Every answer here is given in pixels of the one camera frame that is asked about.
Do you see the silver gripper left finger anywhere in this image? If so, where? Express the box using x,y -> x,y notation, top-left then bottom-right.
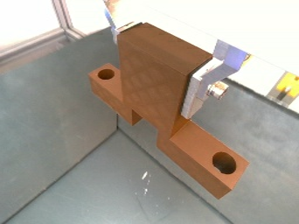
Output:
106,9 -> 142,42

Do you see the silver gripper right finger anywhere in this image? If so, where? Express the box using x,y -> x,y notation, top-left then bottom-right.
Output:
182,40 -> 248,119

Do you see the brown T-shaped block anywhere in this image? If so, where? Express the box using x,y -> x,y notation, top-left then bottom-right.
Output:
88,23 -> 248,199

